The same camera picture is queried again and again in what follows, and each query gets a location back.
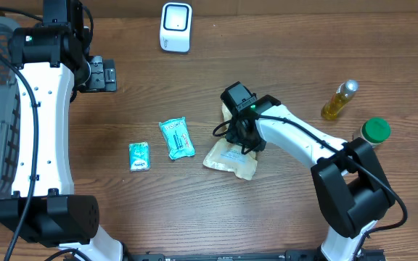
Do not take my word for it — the brown snack package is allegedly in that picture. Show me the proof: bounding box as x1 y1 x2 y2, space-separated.
202 101 259 181

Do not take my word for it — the small teal tissue pack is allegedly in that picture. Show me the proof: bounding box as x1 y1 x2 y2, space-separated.
128 142 150 172

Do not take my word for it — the yellow oil bottle silver cap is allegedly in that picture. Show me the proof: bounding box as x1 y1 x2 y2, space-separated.
321 80 359 120

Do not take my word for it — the green lid jar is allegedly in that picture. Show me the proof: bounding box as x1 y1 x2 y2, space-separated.
358 117 391 147

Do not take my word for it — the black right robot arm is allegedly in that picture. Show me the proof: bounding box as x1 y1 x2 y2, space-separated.
221 82 396 260

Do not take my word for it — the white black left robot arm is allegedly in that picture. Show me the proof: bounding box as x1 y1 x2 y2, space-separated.
0 1 128 260

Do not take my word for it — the white black barcode scanner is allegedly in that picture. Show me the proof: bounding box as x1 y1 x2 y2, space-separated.
159 2 192 53

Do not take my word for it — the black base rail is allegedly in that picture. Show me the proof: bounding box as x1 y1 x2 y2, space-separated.
123 249 388 261

